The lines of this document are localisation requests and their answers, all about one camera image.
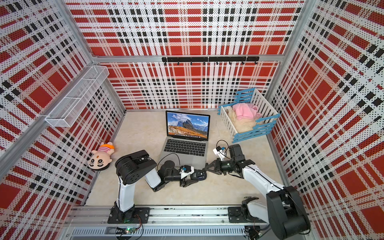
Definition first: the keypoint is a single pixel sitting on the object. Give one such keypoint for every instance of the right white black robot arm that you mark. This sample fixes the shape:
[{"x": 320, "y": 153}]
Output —
[{"x": 283, "y": 212}]

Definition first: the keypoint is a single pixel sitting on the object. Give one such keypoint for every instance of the silver open laptop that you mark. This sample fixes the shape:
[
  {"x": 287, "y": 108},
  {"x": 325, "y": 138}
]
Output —
[{"x": 187, "y": 139}]

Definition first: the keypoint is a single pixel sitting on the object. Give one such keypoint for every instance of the white blue slatted crate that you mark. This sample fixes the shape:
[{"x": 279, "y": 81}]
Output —
[{"x": 265, "y": 124}]

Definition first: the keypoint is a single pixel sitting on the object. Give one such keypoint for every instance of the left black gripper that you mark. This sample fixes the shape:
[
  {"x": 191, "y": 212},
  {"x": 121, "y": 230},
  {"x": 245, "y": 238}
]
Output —
[{"x": 186, "y": 183}]

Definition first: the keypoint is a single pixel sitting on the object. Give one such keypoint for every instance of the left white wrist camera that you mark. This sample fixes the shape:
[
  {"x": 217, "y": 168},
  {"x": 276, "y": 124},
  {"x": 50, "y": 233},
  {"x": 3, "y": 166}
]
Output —
[{"x": 186, "y": 171}]

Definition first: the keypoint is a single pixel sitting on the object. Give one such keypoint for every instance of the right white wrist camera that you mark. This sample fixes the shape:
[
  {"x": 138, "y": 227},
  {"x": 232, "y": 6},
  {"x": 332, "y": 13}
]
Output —
[{"x": 220, "y": 153}]

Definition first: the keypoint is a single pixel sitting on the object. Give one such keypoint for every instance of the orange plush doll toy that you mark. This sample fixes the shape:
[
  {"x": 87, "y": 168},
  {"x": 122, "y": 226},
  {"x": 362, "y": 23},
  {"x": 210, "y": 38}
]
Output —
[{"x": 101, "y": 158}]

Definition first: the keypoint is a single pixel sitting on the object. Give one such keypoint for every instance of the pink cloth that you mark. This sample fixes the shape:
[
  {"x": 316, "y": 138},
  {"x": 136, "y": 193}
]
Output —
[{"x": 246, "y": 111}]

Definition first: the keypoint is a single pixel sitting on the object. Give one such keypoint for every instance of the cream fluffy cloth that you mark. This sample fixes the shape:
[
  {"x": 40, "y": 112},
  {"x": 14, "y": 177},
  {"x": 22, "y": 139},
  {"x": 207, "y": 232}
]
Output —
[{"x": 241, "y": 126}]

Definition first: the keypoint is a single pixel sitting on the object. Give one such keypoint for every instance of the black wireless mouse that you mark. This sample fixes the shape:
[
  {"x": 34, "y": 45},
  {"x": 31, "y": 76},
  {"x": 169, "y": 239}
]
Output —
[{"x": 199, "y": 175}]

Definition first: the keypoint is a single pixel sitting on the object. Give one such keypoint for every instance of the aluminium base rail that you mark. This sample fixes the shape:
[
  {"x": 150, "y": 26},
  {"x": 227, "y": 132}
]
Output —
[{"x": 167, "y": 222}]

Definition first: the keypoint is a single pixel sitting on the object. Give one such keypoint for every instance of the white wire mesh shelf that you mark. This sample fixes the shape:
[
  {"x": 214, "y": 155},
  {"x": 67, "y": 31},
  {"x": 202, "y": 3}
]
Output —
[{"x": 68, "y": 110}]

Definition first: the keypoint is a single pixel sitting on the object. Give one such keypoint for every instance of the black wall hook rail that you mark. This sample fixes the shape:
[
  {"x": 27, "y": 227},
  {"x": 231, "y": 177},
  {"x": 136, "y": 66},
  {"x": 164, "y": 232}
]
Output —
[{"x": 209, "y": 59}]

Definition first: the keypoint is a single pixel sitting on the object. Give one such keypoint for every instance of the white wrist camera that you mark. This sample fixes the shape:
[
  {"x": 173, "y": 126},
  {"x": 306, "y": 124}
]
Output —
[
  {"x": 186, "y": 171},
  {"x": 220, "y": 153}
]

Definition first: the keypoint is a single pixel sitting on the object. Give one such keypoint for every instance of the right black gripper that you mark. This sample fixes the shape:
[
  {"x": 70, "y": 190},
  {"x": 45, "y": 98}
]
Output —
[{"x": 217, "y": 169}]

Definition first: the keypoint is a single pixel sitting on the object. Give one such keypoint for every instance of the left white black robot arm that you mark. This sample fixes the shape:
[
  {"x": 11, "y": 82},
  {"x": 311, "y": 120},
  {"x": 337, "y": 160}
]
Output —
[{"x": 132, "y": 168}]

